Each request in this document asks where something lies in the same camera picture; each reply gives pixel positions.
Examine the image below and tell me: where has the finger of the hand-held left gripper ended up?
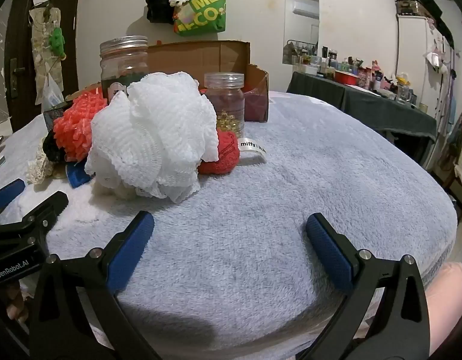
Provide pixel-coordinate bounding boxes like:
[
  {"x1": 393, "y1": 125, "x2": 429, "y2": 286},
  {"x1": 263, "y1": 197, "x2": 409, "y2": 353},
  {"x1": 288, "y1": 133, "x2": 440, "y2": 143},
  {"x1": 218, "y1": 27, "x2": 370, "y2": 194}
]
[
  {"x1": 0, "y1": 190, "x2": 70, "y2": 241},
  {"x1": 0, "y1": 178, "x2": 26, "y2": 211}
]

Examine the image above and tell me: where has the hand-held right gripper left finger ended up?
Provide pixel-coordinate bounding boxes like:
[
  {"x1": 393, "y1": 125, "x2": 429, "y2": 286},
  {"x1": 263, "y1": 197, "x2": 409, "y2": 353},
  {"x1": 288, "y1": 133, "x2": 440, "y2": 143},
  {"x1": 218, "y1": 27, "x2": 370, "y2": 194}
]
[{"x1": 28, "y1": 211, "x2": 160, "y2": 360}]

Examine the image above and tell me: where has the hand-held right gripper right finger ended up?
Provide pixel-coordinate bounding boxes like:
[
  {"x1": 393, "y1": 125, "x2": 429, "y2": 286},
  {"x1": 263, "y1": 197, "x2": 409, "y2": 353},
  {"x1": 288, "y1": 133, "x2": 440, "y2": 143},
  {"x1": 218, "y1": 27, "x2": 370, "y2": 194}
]
[{"x1": 302, "y1": 212, "x2": 432, "y2": 360}]

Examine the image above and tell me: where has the cream lace scrunchie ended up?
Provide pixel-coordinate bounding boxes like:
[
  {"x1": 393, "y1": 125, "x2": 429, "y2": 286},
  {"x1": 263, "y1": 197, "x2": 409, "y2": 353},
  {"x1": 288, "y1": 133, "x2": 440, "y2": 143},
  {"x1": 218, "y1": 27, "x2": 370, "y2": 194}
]
[{"x1": 26, "y1": 137, "x2": 56, "y2": 185}]

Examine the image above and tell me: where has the black fluffy pompom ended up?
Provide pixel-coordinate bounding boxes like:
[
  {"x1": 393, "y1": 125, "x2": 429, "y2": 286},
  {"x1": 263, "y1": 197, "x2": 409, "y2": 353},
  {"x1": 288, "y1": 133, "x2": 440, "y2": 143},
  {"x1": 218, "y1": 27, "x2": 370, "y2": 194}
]
[{"x1": 43, "y1": 131, "x2": 68, "y2": 164}]

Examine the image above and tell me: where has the coral mesh bath loofah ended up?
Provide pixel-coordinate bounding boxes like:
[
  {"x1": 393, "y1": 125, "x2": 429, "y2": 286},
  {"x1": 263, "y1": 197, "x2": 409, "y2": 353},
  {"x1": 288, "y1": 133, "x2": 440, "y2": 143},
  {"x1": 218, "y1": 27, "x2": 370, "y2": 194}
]
[{"x1": 53, "y1": 91, "x2": 109, "y2": 164}]

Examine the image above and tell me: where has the white mesh bath loofah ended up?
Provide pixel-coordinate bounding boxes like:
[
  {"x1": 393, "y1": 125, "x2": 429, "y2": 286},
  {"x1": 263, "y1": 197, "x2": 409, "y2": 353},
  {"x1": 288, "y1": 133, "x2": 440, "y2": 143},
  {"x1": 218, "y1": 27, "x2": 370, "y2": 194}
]
[{"x1": 84, "y1": 71, "x2": 220, "y2": 204}]

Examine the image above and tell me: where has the cardboard box red inside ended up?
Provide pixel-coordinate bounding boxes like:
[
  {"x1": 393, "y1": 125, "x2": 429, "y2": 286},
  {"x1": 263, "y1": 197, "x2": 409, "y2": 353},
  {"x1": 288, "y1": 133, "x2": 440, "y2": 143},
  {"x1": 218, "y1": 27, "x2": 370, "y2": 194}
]
[{"x1": 65, "y1": 40, "x2": 270, "y2": 123}]

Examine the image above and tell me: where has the person's left hand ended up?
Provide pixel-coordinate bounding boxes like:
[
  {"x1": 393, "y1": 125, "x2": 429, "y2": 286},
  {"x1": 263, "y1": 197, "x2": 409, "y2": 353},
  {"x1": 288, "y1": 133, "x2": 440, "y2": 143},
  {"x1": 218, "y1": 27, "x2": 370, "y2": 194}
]
[{"x1": 4, "y1": 283, "x2": 31, "y2": 325}]

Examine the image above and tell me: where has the blue cloth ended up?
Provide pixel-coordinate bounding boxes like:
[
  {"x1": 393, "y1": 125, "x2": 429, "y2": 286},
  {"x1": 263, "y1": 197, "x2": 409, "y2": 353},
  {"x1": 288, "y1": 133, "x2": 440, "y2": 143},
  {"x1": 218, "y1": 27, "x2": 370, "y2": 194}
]
[{"x1": 65, "y1": 163, "x2": 93, "y2": 188}]

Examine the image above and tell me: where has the white plastic bag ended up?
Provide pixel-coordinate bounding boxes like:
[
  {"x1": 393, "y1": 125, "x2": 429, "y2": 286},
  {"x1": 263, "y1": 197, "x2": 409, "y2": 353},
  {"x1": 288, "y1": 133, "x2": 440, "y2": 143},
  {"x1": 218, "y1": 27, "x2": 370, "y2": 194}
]
[{"x1": 41, "y1": 75, "x2": 65, "y2": 111}]

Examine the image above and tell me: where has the pink pillow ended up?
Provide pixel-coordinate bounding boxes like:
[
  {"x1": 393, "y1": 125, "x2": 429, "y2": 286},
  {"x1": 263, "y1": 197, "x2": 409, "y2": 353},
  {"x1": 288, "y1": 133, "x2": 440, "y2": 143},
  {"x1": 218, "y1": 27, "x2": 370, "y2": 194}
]
[{"x1": 425, "y1": 262, "x2": 462, "y2": 346}]

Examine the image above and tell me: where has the red knitted item white tag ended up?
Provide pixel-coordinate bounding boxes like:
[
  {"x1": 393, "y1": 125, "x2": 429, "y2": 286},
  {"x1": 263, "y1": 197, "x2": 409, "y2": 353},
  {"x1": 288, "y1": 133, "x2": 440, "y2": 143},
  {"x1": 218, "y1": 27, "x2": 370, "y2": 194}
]
[{"x1": 197, "y1": 127, "x2": 267, "y2": 175}]

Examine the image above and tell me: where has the hanging lace cloth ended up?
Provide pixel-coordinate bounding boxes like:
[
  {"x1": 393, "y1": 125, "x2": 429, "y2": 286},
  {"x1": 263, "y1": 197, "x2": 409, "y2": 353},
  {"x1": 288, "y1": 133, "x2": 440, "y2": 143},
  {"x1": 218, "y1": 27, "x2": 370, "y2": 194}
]
[{"x1": 29, "y1": 7, "x2": 64, "y2": 106}]

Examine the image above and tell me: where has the dark brown door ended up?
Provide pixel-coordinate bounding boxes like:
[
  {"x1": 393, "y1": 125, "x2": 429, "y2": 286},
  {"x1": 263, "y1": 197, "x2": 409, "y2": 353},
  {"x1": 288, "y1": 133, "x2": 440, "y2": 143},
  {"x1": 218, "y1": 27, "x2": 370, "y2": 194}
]
[{"x1": 4, "y1": 0, "x2": 84, "y2": 129}]

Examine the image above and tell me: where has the dark green covered side table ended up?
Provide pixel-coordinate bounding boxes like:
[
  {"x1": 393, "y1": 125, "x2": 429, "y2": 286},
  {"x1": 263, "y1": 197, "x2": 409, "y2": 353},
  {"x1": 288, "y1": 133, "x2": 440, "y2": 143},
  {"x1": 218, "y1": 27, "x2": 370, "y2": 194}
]
[{"x1": 287, "y1": 71, "x2": 438, "y2": 144}]

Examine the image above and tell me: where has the green plush toy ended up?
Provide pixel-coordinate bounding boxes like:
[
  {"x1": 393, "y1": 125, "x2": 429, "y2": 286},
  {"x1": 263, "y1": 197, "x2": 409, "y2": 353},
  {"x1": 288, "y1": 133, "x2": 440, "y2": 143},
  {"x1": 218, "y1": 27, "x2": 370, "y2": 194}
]
[{"x1": 49, "y1": 26, "x2": 67, "y2": 58}]

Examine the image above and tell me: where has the large glass jar metal lid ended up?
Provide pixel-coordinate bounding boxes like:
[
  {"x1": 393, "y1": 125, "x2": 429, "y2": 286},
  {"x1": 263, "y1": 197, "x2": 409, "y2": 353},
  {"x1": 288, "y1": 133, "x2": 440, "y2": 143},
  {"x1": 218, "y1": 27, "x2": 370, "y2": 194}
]
[{"x1": 100, "y1": 35, "x2": 149, "y2": 103}]

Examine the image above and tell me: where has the small clear plastic jar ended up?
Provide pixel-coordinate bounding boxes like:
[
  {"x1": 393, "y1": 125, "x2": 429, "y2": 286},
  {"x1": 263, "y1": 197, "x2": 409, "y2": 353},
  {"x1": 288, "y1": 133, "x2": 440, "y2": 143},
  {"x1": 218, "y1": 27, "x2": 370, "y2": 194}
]
[{"x1": 204, "y1": 72, "x2": 246, "y2": 139}]

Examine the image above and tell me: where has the row of cosmetic bottles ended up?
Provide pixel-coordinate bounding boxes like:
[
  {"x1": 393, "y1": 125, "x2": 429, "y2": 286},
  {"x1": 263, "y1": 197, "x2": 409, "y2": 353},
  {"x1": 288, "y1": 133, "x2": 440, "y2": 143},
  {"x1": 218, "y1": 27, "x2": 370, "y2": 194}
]
[{"x1": 291, "y1": 47, "x2": 430, "y2": 114}]

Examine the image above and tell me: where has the white refrigerator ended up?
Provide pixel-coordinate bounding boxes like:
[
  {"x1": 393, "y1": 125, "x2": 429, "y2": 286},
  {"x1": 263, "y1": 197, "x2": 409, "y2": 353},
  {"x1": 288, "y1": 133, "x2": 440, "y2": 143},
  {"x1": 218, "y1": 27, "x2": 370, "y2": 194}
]
[{"x1": 396, "y1": 11, "x2": 457, "y2": 136}]

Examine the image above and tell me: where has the green tote bag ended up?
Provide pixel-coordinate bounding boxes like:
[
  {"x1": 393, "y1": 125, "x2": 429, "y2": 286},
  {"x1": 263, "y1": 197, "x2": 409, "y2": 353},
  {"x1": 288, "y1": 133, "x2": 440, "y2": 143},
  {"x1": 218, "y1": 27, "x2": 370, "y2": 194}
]
[{"x1": 173, "y1": 0, "x2": 227, "y2": 37}]

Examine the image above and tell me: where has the black clothes pile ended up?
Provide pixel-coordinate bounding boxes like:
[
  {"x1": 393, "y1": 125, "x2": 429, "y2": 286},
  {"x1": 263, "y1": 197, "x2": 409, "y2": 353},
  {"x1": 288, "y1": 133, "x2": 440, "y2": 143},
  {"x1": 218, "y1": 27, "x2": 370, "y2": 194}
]
[{"x1": 411, "y1": 0, "x2": 455, "y2": 46}]

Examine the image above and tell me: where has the wall mirror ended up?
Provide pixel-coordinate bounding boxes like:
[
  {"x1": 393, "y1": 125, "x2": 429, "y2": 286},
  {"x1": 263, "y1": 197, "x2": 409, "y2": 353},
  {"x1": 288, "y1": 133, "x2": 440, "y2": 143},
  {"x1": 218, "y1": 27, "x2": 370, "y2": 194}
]
[{"x1": 282, "y1": 0, "x2": 320, "y2": 67}]

